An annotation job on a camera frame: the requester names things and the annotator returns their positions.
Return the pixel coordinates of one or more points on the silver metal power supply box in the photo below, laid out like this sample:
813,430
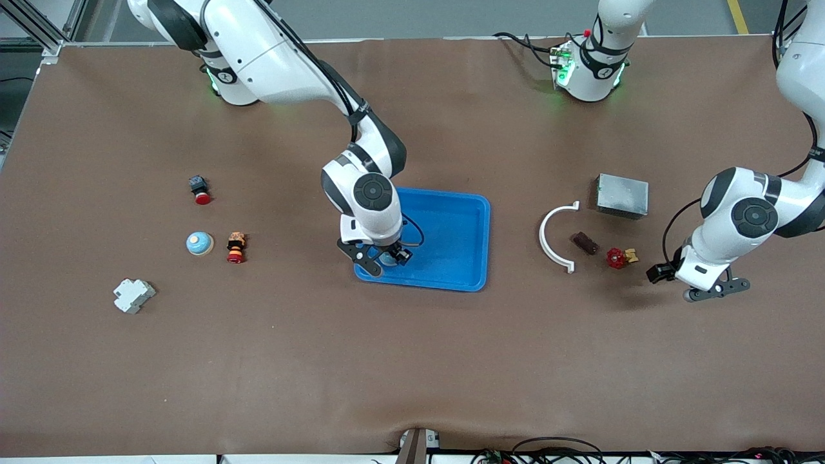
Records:
622,195

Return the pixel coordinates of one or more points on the aluminium frame profile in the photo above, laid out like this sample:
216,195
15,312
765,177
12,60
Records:
45,35

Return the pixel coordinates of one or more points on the white plastic circuit breaker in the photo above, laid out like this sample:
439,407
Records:
133,296

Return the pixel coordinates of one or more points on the light blue call bell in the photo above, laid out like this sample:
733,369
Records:
387,260
200,244

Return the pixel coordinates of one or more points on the red emergency button black base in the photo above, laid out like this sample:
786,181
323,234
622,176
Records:
201,192

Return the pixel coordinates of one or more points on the dark brown cylindrical capacitor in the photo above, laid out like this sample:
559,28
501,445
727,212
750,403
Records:
584,243

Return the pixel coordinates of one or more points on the brass valve with red handwheel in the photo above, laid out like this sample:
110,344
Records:
616,258

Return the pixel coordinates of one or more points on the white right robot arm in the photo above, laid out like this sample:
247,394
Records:
290,64

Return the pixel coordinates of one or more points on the red emergency button yellow collar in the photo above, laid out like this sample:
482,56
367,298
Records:
236,249

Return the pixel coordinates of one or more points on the blue plastic tray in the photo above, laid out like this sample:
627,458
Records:
445,245

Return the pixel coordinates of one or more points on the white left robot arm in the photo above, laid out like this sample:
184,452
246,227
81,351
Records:
741,216

